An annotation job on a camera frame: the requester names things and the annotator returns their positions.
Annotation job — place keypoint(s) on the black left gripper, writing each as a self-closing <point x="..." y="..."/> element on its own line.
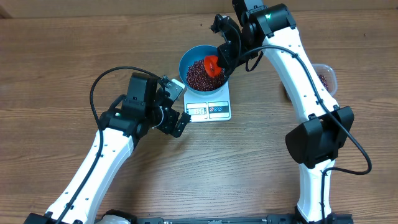
<point x="168" y="127"/>

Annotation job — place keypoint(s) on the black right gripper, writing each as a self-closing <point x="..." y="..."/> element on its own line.
<point x="230" y="60"/>

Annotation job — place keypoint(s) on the red scoop blue handle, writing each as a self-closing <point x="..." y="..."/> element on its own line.
<point x="211" y="66"/>

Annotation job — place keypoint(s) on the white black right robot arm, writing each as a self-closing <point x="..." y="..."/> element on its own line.
<point x="323" y="126"/>

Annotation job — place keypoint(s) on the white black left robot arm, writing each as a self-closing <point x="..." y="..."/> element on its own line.
<point x="147" y="104"/>

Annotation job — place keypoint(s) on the white kitchen scale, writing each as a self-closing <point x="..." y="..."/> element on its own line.
<point x="208" y="106"/>

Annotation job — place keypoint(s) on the blue bowl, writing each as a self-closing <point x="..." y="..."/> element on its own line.
<point x="198" y="52"/>

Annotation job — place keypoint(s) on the red beans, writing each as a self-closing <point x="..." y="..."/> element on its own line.
<point x="198" y="79"/>

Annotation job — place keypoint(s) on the clear plastic container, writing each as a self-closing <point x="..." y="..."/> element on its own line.
<point x="327" y="76"/>

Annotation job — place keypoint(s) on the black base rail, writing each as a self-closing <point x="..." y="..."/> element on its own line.
<point x="116" y="216"/>

